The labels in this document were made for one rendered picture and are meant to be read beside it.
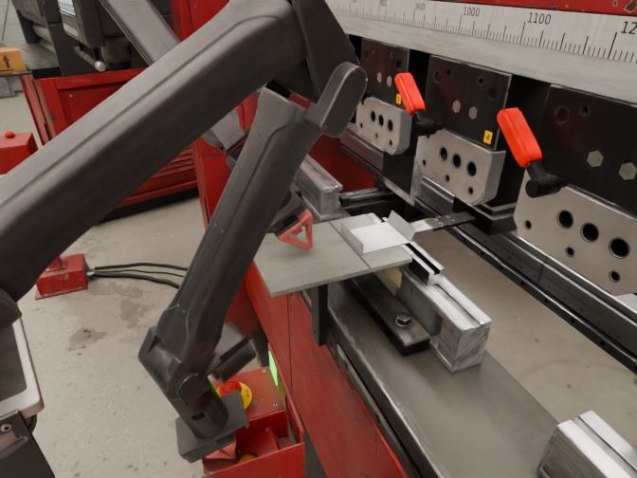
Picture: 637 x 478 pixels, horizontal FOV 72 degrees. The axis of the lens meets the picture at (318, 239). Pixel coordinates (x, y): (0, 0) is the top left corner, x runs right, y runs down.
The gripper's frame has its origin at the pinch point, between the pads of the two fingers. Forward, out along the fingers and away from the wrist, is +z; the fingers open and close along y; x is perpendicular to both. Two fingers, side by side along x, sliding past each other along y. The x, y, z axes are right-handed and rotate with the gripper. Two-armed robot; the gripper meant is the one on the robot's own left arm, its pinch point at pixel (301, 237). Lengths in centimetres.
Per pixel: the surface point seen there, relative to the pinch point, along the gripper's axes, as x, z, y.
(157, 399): 83, 73, 66
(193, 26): -10, -24, 85
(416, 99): -23.1, -17.0, -12.5
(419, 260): -14.5, 11.2, -10.5
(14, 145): 78, -15, 155
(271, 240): 5.0, 0.7, 5.8
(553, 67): -29.0, -21.4, -29.9
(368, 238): -10.1, 8.7, -0.8
